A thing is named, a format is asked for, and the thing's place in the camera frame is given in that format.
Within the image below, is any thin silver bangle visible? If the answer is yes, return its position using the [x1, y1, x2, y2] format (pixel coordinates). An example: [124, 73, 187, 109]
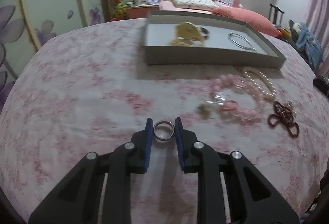
[227, 32, 256, 52]

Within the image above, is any silver ring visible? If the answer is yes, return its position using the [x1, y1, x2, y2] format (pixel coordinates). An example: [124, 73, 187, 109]
[153, 120, 176, 142]

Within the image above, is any yellow wrist watch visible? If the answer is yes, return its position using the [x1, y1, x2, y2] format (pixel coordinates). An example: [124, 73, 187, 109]
[170, 22, 205, 47]

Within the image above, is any silver cuff bangle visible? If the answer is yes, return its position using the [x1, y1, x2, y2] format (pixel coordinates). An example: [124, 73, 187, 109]
[198, 27, 210, 40]

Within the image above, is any pearl cluster brooch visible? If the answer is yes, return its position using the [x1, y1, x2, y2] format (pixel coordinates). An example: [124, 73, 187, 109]
[283, 101, 296, 114]

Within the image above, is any blue plush blanket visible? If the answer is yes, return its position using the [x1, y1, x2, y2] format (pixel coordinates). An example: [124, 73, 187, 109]
[289, 19, 323, 72]

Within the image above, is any pink curtain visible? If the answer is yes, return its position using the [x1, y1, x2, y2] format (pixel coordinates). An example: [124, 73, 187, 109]
[304, 0, 329, 42]

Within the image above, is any salmon folded duvet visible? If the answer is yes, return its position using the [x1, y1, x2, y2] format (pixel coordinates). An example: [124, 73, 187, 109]
[211, 7, 282, 38]

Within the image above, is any dark wooden chair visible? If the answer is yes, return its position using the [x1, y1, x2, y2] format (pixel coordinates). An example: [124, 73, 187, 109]
[268, 3, 284, 25]

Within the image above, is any floral pink bedsheet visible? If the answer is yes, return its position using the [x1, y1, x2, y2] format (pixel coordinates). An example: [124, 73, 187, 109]
[1, 19, 328, 220]

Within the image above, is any grey cardboard tray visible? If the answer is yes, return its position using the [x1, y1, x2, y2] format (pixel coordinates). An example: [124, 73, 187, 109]
[143, 10, 286, 69]

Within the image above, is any floral white pillow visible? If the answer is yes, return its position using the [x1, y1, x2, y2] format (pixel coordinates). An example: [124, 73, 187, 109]
[172, 0, 219, 11]

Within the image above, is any pink bedside table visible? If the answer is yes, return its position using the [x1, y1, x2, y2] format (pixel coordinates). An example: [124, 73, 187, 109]
[126, 5, 159, 19]

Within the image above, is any sliding glass wardrobe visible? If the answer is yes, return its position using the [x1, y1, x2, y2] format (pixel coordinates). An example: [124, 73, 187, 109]
[1, 0, 105, 105]

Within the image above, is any dark red bead necklace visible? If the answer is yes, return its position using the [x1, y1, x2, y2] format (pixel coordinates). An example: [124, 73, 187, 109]
[267, 100, 301, 140]

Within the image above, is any white pearl bracelet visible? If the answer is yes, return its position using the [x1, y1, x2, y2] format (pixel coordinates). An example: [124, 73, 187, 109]
[241, 67, 277, 101]

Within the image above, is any pink bead bracelet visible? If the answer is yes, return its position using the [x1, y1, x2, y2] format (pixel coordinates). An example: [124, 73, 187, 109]
[209, 73, 265, 123]

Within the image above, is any pink ring charm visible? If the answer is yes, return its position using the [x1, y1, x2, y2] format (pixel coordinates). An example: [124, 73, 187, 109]
[221, 100, 239, 112]

